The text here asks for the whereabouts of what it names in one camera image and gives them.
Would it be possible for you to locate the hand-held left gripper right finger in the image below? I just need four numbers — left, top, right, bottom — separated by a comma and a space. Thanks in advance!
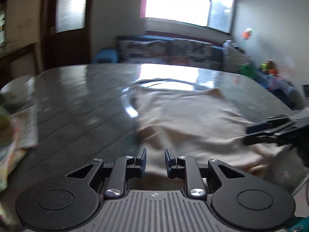
164, 148, 247, 197

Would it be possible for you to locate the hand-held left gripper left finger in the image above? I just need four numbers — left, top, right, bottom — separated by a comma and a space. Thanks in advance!
66, 147, 147, 197

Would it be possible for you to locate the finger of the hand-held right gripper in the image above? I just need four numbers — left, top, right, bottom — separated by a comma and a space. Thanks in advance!
246, 115, 294, 134
244, 132, 292, 147

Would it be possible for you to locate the cream sweater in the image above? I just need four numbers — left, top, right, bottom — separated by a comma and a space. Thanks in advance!
132, 88, 285, 182

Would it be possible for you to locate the green plastic basin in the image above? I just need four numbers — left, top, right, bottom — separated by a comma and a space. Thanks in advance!
240, 64, 256, 79

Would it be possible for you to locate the teddy bear toy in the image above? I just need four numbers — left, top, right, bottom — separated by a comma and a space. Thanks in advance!
259, 60, 278, 74

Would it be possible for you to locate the grey pillow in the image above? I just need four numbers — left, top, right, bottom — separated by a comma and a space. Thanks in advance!
223, 46, 251, 74

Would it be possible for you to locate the colourful pinwheel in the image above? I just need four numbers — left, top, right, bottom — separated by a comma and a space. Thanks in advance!
241, 28, 254, 44

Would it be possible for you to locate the butterfly print cushion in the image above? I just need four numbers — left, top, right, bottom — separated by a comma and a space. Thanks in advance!
170, 40, 214, 64
118, 40, 169, 63

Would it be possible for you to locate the blue sofa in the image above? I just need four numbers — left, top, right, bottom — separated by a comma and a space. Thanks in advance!
93, 36, 302, 109

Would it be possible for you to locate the colourful patterned cloth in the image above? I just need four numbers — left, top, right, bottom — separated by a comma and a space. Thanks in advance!
0, 106, 39, 194

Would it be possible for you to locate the brown wooden door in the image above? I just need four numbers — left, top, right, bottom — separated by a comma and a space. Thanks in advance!
41, 0, 94, 64

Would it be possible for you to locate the white bowl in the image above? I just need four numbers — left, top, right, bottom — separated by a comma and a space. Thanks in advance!
0, 75, 35, 107

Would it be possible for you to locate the window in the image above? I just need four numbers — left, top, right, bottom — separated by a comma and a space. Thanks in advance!
140, 0, 238, 33

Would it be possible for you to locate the brown wooden cabinet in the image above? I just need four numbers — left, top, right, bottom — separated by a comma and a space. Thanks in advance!
0, 42, 39, 85

